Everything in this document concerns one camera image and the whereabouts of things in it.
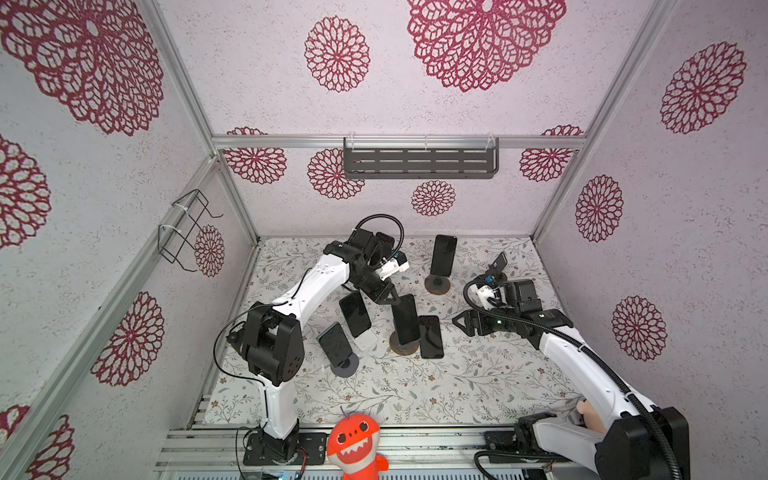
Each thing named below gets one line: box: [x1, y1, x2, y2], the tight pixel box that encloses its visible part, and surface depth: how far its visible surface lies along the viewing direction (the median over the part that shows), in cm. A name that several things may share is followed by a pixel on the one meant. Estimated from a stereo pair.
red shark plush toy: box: [327, 414, 389, 480], surface depth 69 cm
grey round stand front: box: [330, 352, 359, 378], surface depth 89 cm
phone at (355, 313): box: [339, 291, 372, 338], surface depth 87 cm
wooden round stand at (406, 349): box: [389, 331, 420, 356], surface depth 91 cm
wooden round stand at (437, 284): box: [424, 274, 451, 295], surface depth 108 cm
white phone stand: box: [354, 329, 378, 351], surface depth 94 cm
